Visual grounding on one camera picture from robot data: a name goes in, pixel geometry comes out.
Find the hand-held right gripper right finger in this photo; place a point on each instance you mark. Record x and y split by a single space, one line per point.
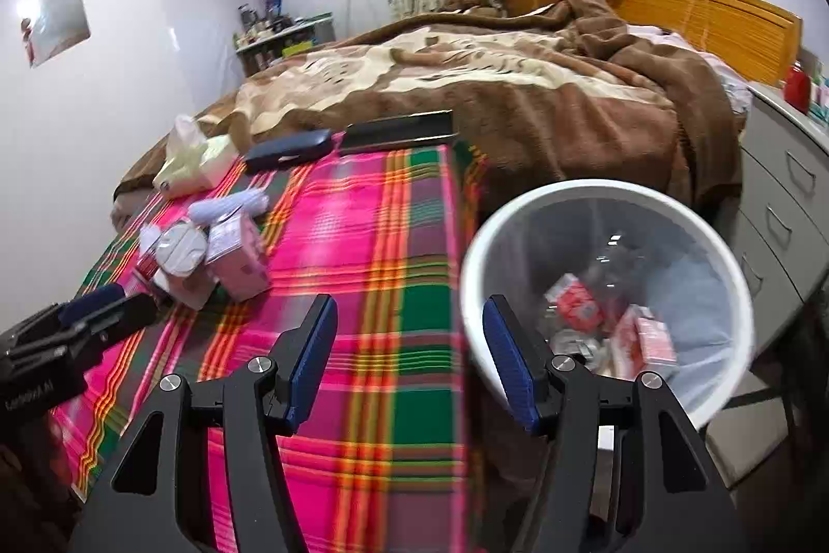
511 365

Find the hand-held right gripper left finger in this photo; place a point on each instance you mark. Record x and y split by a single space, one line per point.
311 362

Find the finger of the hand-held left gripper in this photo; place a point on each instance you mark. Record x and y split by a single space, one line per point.
94 299
120 320

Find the red can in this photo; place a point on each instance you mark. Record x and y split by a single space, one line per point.
175 252

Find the red white packet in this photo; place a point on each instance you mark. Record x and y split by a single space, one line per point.
573 300

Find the pink box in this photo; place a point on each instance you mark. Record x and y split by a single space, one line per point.
239 261

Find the pink strawberry carton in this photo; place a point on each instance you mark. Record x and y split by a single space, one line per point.
647 339

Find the lavender white cloth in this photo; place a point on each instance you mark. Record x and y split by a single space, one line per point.
223 208

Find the white trash bin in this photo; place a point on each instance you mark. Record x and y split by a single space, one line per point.
706 268

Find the pink green plaid cloth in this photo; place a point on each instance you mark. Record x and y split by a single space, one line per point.
388 268

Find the pale yellow tissue pack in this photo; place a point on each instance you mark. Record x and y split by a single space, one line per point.
194 164

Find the dark blue glasses case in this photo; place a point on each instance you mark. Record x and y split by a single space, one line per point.
288 151

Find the black smartphone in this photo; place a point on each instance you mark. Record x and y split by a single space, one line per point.
395 132

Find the brown printed blanket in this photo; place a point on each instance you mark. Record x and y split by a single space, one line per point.
518 119

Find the grey drawer nightstand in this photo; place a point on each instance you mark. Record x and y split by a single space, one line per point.
777 184

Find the cluttered shelf desk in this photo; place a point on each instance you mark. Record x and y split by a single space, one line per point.
285 38

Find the white pink bedsheet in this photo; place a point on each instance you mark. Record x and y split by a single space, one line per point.
732 86

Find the red jar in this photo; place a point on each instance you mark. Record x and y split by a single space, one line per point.
796 90

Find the wooden headboard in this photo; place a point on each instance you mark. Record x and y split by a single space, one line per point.
712 22

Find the group of medicine boxes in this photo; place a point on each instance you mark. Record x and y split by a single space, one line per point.
821 99

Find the silver wall poster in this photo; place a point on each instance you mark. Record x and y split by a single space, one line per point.
55 22

